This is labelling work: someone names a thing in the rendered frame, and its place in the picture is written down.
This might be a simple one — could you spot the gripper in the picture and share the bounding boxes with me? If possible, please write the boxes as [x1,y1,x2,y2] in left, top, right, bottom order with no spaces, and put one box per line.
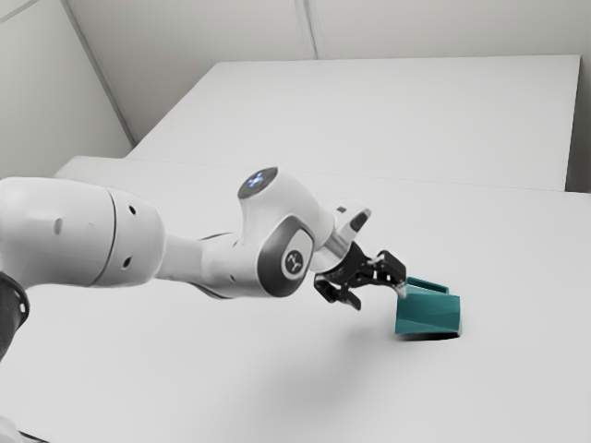
[314,242,408,312]

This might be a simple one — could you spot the teal faceted mug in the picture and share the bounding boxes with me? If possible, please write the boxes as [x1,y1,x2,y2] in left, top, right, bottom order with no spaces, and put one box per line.
[393,276,463,338]

